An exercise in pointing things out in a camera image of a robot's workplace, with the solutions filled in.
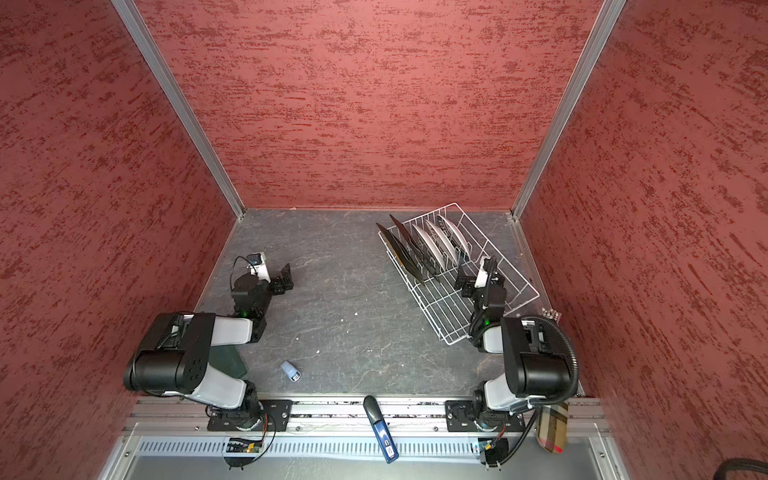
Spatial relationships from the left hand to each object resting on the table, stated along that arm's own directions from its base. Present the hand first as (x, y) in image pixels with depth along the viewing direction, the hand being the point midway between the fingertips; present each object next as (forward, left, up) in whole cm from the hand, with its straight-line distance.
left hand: (275, 271), depth 94 cm
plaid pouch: (-41, -77, -4) cm, 87 cm away
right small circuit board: (-46, -63, -8) cm, 78 cm away
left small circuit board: (-45, 0, -10) cm, 46 cm away
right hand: (0, -63, +3) cm, 63 cm away
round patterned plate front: (+6, -50, +7) cm, 51 cm away
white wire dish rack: (+3, -50, +9) cm, 50 cm away
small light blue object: (-30, -11, -4) cm, 32 cm away
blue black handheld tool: (-42, -35, -3) cm, 55 cm away
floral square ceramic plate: (+2, -44, +10) cm, 46 cm away
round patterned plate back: (+9, -58, +9) cm, 59 cm away
